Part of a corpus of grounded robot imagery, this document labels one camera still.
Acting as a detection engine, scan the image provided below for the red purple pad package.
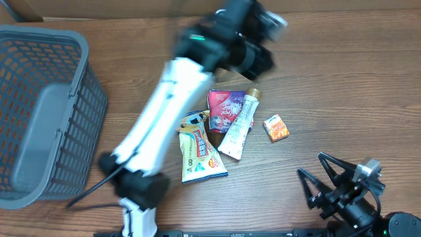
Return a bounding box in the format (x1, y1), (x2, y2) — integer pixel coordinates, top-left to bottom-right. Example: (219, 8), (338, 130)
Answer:
(207, 90), (246, 134)

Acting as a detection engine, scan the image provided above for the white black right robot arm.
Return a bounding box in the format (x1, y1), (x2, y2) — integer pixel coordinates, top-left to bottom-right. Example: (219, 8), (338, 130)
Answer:
(293, 152), (420, 237)

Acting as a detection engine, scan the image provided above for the white tube gold cap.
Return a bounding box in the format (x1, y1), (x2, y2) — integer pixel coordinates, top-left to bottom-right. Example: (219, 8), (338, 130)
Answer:
(218, 88), (262, 161)

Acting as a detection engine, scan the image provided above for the small orange tissue pack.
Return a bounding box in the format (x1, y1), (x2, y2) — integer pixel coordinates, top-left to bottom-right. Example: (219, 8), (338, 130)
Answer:
(263, 114), (289, 142)

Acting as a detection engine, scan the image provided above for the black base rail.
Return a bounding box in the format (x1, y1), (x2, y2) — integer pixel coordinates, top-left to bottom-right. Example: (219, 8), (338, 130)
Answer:
(155, 228), (327, 237)

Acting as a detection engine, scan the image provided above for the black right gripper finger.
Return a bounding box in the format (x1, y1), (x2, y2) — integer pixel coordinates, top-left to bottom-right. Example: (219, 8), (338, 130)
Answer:
(297, 168), (333, 210)
(317, 151), (358, 187)

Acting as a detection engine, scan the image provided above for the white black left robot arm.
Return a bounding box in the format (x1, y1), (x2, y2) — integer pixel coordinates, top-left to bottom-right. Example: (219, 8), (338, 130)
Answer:
(99, 0), (287, 236)

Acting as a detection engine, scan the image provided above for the yellow snack bag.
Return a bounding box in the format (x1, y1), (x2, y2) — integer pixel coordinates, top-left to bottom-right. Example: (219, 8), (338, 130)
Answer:
(177, 110), (228, 184)

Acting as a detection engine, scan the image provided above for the grey plastic shopping basket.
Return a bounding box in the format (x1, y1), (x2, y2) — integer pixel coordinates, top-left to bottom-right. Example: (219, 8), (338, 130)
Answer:
(1, 25), (108, 209)

